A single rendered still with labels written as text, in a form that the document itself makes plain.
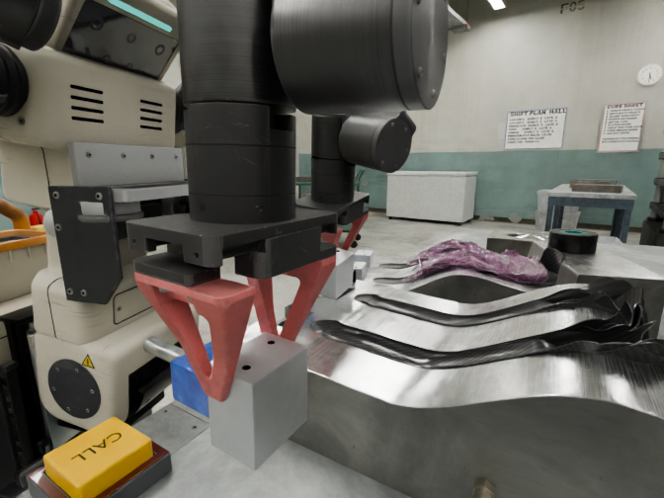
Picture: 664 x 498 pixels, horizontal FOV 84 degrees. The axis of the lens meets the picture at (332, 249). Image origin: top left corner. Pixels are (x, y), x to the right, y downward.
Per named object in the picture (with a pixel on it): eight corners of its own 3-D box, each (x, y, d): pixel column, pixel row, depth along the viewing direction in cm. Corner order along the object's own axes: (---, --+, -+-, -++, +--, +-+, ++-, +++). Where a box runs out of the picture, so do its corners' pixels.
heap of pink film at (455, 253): (400, 286, 67) (402, 243, 65) (406, 261, 84) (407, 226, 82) (560, 297, 61) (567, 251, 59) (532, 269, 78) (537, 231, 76)
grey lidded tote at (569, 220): (532, 231, 612) (534, 210, 605) (537, 227, 644) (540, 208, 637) (575, 235, 575) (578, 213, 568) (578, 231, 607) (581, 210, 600)
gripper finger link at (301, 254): (337, 358, 25) (340, 221, 23) (266, 417, 19) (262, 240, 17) (262, 332, 29) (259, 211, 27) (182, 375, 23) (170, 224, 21)
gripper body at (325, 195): (370, 207, 52) (373, 153, 49) (332, 227, 44) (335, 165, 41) (330, 198, 55) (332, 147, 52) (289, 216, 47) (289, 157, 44)
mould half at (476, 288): (333, 316, 68) (333, 258, 65) (358, 276, 93) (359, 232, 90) (655, 349, 56) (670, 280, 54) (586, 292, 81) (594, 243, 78)
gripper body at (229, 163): (340, 240, 24) (344, 119, 22) (213, 281, 15) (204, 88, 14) (263, 229, 27) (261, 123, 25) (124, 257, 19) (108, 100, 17)
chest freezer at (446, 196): (474, 220, 717) (478, 171, 697) (462, 226, 656) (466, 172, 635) (401, 214, 802) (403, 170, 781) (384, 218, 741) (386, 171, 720)
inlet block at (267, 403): (121, 391, 27) (113, 322, 26) (180, 361, 31) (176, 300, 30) (254, 471, 20) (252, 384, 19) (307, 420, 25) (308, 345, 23)
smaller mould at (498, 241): (484, 261, 107) (487, 237, 105) (493, 251, 120) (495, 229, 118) (566, 271, 97) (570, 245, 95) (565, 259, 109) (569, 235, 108)
